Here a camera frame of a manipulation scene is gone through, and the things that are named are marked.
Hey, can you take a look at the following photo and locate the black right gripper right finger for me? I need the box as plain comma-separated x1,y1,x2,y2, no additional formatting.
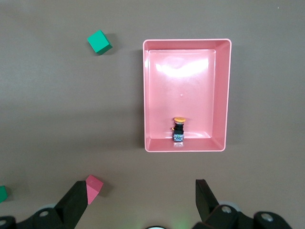
193,178,294,229

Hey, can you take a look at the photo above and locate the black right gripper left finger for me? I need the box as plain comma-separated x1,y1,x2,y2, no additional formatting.
18,180,88,229

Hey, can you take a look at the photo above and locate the orange push button switch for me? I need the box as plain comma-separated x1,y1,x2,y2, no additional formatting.
171,116,187,143

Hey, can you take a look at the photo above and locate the pink cube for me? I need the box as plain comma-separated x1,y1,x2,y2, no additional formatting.
85,174,104,205

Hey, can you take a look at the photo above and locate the green cube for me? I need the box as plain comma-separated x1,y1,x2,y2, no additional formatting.
87,30,113,54
0,185,9,204

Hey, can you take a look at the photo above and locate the brown table mat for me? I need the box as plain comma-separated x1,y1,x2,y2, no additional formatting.
0,0,305,229

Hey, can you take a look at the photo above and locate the pink plastic tray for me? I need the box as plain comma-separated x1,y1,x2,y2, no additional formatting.
142,38,233,153

